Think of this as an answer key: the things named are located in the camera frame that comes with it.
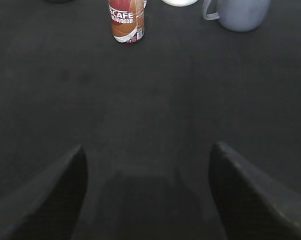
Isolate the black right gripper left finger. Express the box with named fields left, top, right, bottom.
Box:
left=0, top=145, right=88, bottom=240

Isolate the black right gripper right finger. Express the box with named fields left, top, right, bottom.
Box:
left=208, top=141, right=301, bottom=240

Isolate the grey ceramic mug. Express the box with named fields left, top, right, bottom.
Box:
left=202, top=0, right=271, bottom=33

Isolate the Nescafe coffee bottle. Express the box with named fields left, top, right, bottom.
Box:
left=108, top=0, right=147, bottom=44

